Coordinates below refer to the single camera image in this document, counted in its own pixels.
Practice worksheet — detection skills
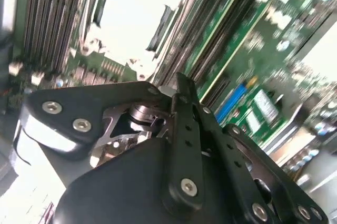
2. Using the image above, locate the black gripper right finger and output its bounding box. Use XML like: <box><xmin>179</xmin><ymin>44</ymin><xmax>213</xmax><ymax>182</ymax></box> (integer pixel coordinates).
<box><xmin>185</xmin><ymin>75</ymin><xmax>330</xmax><ymax>224</ymax></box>

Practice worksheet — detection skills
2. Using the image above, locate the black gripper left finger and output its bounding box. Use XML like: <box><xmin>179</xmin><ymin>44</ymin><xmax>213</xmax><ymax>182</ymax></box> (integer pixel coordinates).
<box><xmin>21</xmin><ymin>72</ymin><xmax>206</xmax><ymax>211</ymax></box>

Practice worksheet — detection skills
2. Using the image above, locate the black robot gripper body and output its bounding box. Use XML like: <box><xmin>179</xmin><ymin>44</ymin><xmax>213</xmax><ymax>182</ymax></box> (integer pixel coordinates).
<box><xmin>52</xmin><ymin>97</ymin><xmax>248</xmax><ymax>224</ymax></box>

